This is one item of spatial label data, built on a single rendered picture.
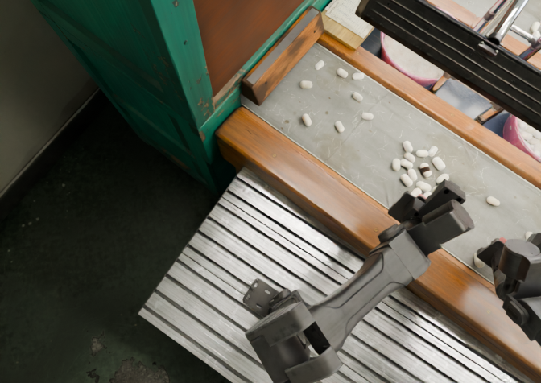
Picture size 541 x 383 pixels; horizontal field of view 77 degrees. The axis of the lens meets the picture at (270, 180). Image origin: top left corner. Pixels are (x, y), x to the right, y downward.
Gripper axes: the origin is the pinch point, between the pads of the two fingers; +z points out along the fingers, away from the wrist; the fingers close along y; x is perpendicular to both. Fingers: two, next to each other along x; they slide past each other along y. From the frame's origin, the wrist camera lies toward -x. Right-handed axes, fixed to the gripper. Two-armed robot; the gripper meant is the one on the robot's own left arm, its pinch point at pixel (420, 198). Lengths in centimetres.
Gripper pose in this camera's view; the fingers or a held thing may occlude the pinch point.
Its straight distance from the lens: 84.3
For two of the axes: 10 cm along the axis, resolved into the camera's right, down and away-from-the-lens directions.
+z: 4.3, -3.9, 8.1
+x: -4.3, 7.0, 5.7
